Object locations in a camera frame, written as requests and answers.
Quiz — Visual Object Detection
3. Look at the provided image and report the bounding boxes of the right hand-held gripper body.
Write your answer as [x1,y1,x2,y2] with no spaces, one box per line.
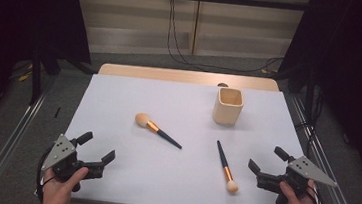
[275,153,341,204]

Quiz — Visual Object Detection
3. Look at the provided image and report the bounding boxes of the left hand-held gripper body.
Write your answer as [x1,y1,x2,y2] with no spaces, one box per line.
[40,131,87,186]

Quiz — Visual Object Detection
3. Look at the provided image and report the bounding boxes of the makeup brush black handle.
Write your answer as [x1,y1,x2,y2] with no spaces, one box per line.
[132,112,186,150]
[212,140,244,195]

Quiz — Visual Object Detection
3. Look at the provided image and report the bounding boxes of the cream square brush holder cup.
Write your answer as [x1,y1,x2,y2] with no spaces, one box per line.
[211,86,246,128]

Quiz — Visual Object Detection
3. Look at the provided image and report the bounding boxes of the person's left hand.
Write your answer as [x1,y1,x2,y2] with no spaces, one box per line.
[40,163,90,204]

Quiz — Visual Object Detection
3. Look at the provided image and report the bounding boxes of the black stand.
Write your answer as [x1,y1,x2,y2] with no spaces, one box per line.
[280,63,328,158]
[25,44,66,109]

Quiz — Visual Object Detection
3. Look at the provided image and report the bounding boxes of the wooden table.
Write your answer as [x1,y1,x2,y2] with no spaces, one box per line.
[97,61,282,93]

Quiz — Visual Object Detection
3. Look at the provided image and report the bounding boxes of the black curtain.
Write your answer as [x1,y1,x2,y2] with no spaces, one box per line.
[0,0,98,151]
[265,0,362,193]

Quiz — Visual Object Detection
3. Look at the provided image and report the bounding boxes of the metal floor rail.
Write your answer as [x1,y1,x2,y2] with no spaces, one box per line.
[0,64,59,204]
[279,92,362,204]

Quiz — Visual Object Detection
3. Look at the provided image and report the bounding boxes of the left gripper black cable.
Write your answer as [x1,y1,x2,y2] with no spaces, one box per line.
[33,150,62,204]

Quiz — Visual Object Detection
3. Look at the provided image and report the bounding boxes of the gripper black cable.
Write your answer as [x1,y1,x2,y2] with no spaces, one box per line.
[33,150,62,204]
[304,183,324,204]

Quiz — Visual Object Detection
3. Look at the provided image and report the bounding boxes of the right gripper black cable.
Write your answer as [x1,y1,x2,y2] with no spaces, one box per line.
[304,183,324,204]

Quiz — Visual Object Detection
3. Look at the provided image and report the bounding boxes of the black wall cable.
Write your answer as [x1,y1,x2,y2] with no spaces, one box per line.
[163,0,290,79]
[166,0,290,78]

